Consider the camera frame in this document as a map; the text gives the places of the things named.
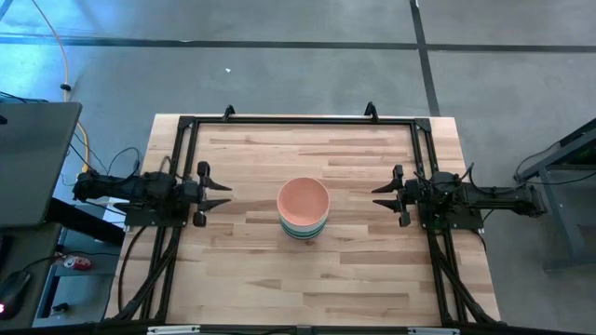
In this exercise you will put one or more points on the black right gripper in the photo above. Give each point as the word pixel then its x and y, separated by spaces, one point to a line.
pixel 412 195

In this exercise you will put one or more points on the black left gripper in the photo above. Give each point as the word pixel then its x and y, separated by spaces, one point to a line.
pixel 190 195

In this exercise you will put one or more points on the peach bowl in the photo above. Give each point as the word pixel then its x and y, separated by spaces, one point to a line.
pixel 303 200

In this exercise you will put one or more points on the white bowl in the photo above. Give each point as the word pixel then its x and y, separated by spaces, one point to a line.
pixel 302 227

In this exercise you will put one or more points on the dark green bowl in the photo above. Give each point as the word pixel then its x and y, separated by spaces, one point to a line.
pixel 302 236

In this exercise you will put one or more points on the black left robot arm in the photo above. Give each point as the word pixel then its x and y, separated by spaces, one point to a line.
pixel 130 188

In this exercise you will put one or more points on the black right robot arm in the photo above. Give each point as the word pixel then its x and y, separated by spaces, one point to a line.
pixel 493 197

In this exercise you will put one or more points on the black table clamp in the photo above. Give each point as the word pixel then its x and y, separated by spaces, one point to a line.
pixel 371 111
pixel 228 112

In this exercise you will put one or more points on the red and white gadget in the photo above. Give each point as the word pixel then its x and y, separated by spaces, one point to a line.
pixel 79 263

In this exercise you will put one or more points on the grey side table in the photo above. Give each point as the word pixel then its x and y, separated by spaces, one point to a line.
pixel 559 159

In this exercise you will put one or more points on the dark grey laptop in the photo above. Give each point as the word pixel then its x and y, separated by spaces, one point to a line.
pixel 32 163

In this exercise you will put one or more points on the black computer mouse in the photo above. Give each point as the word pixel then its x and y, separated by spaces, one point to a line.
pixel 14 293

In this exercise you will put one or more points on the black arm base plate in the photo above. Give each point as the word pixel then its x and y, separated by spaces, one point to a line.
pixel 465 223
pixel 153 220

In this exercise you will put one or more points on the black aluminium table frame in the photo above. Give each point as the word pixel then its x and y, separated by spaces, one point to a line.
pixel 302 120

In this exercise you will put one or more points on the black desk bracket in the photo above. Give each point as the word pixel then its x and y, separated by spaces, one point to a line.
pixel 84 224

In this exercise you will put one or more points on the silver mounting bracket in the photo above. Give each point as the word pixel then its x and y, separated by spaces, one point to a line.
pixel 173 330
pixel 433 331

